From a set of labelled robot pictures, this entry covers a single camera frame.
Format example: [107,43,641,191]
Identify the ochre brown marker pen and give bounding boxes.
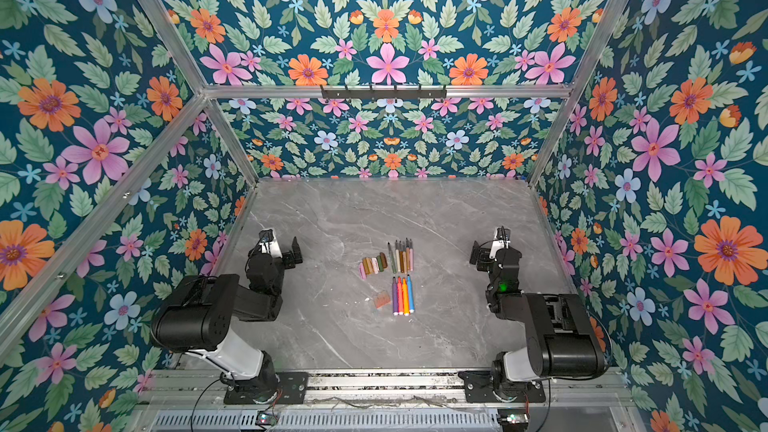
[402,238,412,274]

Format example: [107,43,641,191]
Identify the ochre pen cap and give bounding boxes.
[362,257,373,276]

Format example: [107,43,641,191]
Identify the light pink marker pen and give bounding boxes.
[394,240,404,273]

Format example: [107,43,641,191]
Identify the blue marker pen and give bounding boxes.
[405,275,415,314]

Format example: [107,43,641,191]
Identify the orange marker pen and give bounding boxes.
[399,277,410,316]

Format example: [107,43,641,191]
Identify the red marker pen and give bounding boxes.
[396,277,404,315]

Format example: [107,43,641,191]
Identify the dark green brown marker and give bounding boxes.
[387,242,399,275]

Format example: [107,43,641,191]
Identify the purple marker pen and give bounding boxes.
[391,277,400,316]

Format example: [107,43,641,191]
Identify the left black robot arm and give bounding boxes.
[151,229,303,404]

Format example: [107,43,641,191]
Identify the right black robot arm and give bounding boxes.
[469,239,609,401]

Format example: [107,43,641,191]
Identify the black hook bar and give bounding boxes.
[320,86,448,100]

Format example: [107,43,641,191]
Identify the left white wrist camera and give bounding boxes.
[257,229,282,258]

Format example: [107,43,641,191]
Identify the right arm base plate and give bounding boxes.
[458,370,546,404]

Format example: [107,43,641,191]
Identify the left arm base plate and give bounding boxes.
[222,371,309,405]

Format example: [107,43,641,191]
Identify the aluminium front rail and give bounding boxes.
[138,368,634,408]

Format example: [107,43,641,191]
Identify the white vented cable duct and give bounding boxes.
[151,409,501,431]

